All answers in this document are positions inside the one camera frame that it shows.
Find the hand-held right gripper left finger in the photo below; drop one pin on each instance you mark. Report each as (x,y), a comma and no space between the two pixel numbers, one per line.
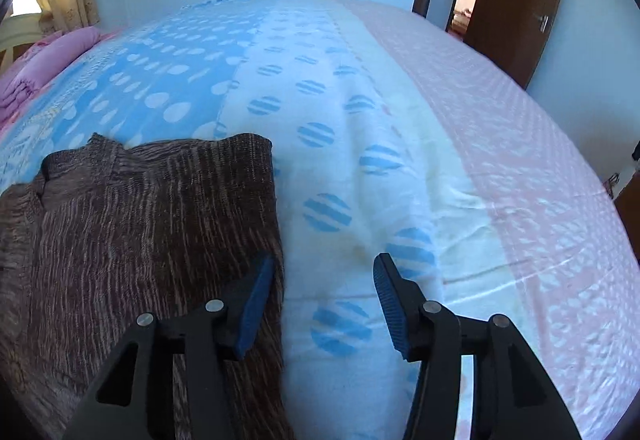
(255,306)

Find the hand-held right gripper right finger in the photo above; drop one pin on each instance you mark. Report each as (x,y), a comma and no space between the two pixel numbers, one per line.
(390,306)

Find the brown knitted sweater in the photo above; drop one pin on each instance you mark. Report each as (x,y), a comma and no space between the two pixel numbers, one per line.
(125,230)

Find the black clothes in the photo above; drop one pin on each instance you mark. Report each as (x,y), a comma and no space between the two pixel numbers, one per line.
(636,149)

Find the dotted blue pink bed sheet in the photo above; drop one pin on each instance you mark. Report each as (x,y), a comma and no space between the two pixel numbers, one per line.
(350,119)

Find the brown wooden cabinet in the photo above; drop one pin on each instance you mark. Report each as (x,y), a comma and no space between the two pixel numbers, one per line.
(632,215)

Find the brown wooden door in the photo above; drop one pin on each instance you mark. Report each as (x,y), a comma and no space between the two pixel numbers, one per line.
(505,9)

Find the pink pillow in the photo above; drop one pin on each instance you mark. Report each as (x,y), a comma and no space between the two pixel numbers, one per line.
(50,59)

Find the cream bed headboard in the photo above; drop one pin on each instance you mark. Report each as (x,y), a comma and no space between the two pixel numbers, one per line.
(20,27)

